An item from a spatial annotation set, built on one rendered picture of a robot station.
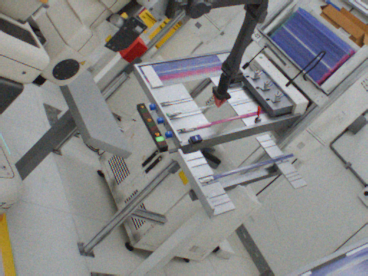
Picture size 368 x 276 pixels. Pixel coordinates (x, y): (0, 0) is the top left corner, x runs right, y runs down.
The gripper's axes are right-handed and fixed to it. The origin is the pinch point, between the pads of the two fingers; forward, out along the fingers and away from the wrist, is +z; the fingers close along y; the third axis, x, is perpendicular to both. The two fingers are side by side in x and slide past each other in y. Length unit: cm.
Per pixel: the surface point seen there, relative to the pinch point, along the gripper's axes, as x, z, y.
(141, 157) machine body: 29, 53, 22
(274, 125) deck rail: -24.1, 0.9, -21.3
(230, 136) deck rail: 3.2, 2.8, -21.2
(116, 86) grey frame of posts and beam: 38, 18, 49
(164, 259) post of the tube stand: 45, 43, -52
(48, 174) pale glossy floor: 80, 56, 26
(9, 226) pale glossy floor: 104, 37, -18
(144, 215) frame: 44, 44, -25
